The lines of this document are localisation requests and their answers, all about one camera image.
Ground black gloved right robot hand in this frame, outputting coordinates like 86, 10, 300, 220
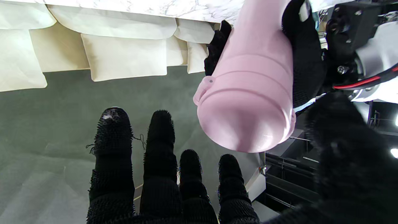
86, 93, 398, 224

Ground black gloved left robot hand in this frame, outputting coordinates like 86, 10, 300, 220
204, 0, 327, 108

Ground pink thermos bottle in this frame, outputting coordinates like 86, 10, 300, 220
215, 0, 294, 73

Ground pink thermos lid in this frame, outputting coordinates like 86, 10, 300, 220
193, 54, 297, 153

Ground wide cream back cushion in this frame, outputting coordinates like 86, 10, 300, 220
81, 33, 169, 82

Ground cream fabric sofa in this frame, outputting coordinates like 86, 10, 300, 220
0, 0, 220, 92

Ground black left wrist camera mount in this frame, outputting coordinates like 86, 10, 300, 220
325, 0, 384, 84

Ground red black left arm cable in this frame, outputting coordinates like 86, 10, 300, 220
332, 64, 398, 91

